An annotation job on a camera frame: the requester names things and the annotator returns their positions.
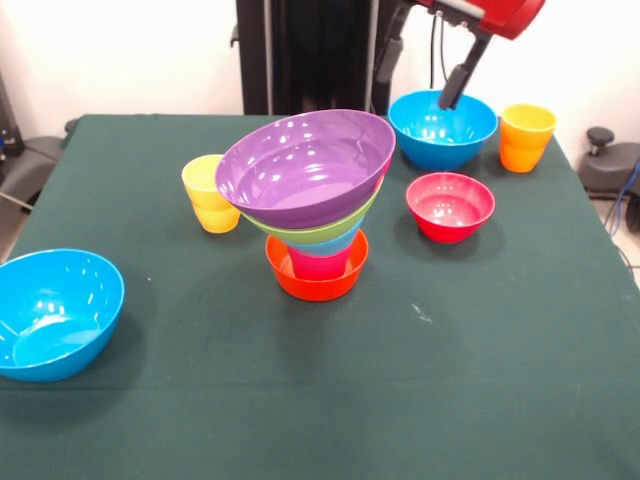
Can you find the crimson cup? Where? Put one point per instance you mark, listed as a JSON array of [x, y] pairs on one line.
[[320, 267]]

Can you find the yellow cup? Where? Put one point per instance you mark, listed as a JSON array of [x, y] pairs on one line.
[[205, 200]]

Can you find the orange bowl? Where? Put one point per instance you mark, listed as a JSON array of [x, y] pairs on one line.
[[315, 290]]

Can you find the large green bowl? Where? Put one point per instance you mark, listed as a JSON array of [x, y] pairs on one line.
[[340, 225]]

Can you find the large blue bowl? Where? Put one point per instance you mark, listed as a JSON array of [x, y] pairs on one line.
[[55, 320], [435, 135]]

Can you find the orange cup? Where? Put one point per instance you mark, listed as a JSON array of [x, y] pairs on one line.
[[527, 145]]

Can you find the large purple bowl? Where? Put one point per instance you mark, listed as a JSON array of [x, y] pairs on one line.
[[300, 170]]

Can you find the small blue bowl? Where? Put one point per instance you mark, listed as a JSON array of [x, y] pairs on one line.
[[332, 247]]

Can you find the black equipment box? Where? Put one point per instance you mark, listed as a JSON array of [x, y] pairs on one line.
[[7, 130]]

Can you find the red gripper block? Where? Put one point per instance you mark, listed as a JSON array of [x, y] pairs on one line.
[[505, 17]]

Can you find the crimson small bowl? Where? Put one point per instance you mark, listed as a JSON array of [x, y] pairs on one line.
[[450, 210]]

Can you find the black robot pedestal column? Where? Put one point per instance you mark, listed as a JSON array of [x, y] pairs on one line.
[[310, 50]]

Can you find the grey stand base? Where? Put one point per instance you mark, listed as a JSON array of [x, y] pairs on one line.
[[35, 150]]

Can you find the dark green tablecloth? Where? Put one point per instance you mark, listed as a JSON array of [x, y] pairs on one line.
[[350, 350]]

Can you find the black stand base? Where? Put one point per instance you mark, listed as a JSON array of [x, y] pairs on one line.
[[615, 167]]

